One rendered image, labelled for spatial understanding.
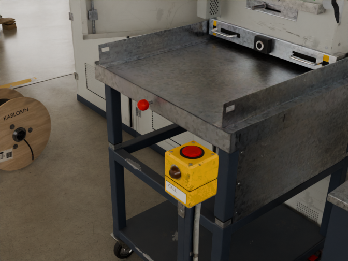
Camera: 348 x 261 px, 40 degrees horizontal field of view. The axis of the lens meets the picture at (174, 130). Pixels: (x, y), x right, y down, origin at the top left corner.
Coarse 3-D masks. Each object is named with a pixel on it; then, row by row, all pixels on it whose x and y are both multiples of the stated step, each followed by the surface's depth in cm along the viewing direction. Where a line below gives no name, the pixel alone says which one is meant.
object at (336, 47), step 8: (344, 0) 134; (344, 8) 136; (344, 16) 138; (336, 24) 137; (344, 24) 139; (336, 32) 138; (344, 32) 141; (336, 40) 140; (344, 40) 143; (336, 48) 141; (344, 48) 145
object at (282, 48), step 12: (228, 24) 168; (240, 36) 166; (252, 36) 161; (264, 36) 157; (252, 48) 163; (276, 48) 155; (288, 48) 151; (300, 48) 148; (312, 48) 146; (288, 60) 152; (312, 60) 146; (336, 60) 139
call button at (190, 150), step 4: (184, 148) 95; (188, 148) 95; (192, 148) 95; (196, 148) 95; (184, 152) 94; (188, 152) 94; (192, 152) 94; (196, 152) 94; (200, 152) 94; (192, 156) 93
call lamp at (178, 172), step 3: (171, 165) 94; (174, 165) 94; (171, 168) 93; (174, 168) 93; (177, 168) 93; (171, 171) 93; (174, 171) 93; (177, 171) 93; (180, 171) 92; (171, 174) 93; (174, 174) 93; (177, 174) 93; (180, 174) 93; (171, 177) 94; (174, 177) 93; (177, 177) 93; (180, 177) 93
